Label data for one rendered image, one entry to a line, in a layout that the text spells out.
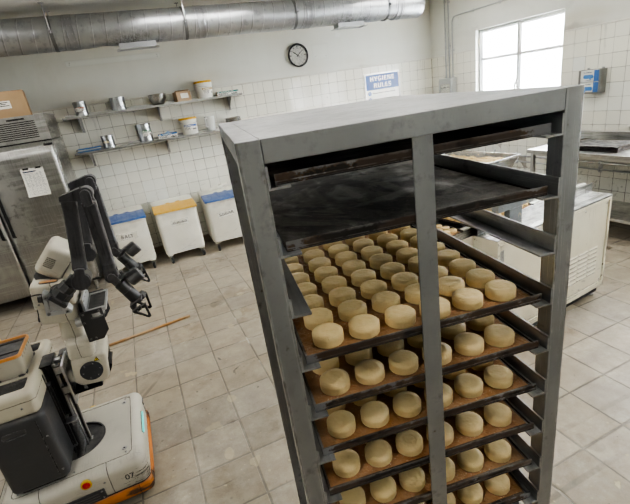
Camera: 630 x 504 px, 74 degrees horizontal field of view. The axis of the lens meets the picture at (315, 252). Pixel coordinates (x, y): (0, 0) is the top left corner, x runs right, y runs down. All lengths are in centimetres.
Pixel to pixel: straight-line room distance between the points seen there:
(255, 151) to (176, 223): 524
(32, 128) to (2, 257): 143
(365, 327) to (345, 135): 30
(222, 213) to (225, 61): 210
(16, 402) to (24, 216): 340
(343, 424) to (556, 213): 48
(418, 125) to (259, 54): 605
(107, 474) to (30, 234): 351
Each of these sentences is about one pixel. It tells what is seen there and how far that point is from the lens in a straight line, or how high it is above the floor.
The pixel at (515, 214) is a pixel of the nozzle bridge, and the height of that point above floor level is 98.
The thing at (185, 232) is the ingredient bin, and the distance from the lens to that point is 578.
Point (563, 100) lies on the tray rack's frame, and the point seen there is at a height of 180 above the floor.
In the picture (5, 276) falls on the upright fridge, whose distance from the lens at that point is 573.
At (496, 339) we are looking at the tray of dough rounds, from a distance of 81.
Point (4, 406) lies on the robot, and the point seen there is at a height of 78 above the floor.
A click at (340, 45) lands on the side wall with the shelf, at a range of 707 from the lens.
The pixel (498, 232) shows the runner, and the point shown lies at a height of 158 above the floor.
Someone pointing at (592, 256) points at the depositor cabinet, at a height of 39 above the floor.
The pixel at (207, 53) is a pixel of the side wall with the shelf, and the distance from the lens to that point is 640.
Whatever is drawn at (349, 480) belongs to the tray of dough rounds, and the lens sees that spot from 84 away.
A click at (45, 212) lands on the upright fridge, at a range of 547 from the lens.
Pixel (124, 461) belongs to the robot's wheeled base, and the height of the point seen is 27.
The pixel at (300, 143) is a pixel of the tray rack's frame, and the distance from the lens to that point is 52.
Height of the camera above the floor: 186
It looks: 21 degrees down
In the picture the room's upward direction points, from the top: 9 degrees counter-clockwise
